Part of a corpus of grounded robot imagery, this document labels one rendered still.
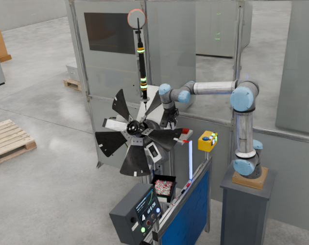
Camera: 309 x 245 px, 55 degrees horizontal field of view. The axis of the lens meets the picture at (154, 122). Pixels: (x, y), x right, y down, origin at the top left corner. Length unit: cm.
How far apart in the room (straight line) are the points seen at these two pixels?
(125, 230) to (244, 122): 83
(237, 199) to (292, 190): 98
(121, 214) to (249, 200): 89
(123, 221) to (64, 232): 182
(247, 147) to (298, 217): 149
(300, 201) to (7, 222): 289
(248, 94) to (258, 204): 76
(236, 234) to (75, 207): 187
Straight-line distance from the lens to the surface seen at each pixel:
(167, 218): 200
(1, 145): 480
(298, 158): 276
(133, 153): 224
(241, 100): 162
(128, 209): 151
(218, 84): 182
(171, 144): 210
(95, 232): 318
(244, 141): 175
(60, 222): 340
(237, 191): 201
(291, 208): 309
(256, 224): 217
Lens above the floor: 229
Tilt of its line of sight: 28 degrees down
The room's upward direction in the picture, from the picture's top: 4 degrees counter-clockwise
